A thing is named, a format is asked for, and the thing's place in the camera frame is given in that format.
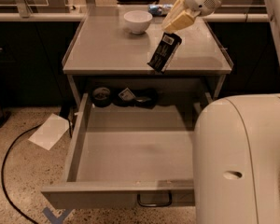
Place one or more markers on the grey metal cabinet table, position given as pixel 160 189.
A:
pixel 106 53

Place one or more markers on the black drawer handle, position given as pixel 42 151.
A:
pixel 150 200

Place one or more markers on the white paper sheet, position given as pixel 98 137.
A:
pixel 50 132

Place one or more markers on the black bundle with tag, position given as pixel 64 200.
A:
pixel 142 98

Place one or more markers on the open grey top drawer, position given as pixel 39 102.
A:
pixel 118 152

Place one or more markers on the black tape roll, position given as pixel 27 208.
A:
pixel 101 96

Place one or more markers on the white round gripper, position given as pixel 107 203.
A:
pixel 200 0

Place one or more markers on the white ceramic bowl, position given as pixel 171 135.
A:
pixel 137 21

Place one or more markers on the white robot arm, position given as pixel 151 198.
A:
pixel 236 141

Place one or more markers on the blue white snack packet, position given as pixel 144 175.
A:
pixel 159 9

